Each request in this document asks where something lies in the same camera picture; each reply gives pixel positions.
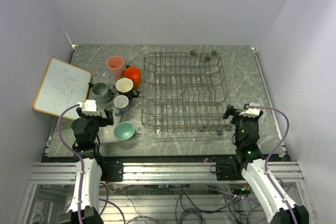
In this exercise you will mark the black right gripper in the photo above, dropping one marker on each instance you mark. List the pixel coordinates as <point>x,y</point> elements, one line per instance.
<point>231,111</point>

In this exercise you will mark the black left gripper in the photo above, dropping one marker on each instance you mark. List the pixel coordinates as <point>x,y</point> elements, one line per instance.
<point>107,120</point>

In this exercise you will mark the mint green ceramic mug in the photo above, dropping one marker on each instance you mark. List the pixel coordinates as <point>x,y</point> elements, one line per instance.
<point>124,131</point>

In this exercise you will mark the dark grey glazed mug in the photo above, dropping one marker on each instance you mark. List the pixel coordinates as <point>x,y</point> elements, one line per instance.
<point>103,93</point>

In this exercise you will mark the light blue printed mug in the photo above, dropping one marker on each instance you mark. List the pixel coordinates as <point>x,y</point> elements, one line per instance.
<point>122,105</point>

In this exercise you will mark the black glossy mug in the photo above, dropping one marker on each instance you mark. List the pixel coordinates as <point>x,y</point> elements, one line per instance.
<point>124,86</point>

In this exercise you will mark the pink plastic cup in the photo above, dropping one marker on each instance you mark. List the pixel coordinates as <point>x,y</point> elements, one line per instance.
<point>116,66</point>

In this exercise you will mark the orange mug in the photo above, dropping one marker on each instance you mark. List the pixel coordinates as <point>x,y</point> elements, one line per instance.
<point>133,73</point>

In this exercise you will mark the clear glass cup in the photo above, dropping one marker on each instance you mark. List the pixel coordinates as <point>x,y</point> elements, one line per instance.
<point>102,76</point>

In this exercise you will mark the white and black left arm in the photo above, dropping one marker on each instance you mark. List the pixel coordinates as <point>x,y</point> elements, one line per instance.
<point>84,205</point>

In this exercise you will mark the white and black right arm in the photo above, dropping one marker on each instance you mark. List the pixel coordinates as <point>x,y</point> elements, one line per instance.
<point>253,166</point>

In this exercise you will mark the yellow framed whiteboard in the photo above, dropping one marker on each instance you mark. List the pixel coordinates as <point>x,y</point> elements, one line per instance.
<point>63,86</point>

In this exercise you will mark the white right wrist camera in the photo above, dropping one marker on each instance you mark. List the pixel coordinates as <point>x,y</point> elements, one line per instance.
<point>251,110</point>

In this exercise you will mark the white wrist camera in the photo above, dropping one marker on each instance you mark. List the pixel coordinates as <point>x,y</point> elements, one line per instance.
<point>251,110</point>
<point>89,108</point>

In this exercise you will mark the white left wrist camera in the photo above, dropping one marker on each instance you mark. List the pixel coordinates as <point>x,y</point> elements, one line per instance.
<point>89,108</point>

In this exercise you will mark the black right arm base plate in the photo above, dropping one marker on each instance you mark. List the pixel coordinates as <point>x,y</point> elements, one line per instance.
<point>228,169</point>

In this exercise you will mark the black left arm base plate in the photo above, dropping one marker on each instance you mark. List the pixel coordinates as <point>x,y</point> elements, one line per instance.
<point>109,169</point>

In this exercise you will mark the aluminium mounting rail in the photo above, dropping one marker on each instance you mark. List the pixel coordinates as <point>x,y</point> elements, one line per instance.
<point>134,173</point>

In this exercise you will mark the grey wire dish rack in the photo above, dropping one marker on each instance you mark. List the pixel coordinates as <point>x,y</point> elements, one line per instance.
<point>184,91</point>

